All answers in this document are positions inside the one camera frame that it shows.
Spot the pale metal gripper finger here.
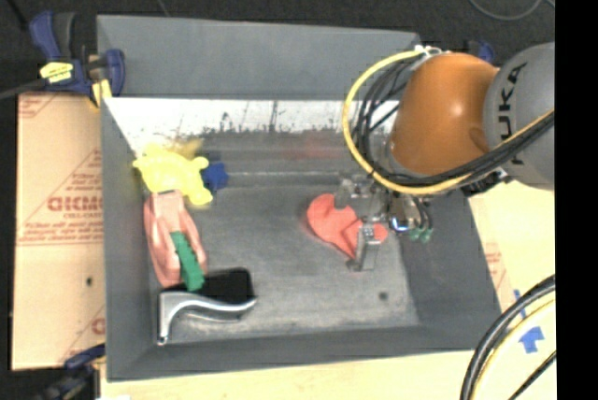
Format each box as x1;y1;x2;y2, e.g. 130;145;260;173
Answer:
355;226;383;273
335;178;353;209

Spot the pink tape dispenser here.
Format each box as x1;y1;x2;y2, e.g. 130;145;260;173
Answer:
143;189;208;290

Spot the red heart-shaped toy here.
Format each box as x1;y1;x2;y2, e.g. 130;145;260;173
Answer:
306;193;390;260

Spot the green ribbed block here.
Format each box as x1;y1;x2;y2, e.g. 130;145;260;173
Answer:
168;230;207;293

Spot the silver metal door handle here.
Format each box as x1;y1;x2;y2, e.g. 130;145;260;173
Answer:
155;290;259;347

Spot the blue toy piece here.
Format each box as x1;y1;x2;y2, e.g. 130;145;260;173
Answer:
202;161;231;194

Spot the yellow toy animal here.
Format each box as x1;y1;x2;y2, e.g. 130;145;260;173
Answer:
132;142;214;207

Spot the grey metal bin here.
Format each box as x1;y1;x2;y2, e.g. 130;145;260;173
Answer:
95;14;504;381

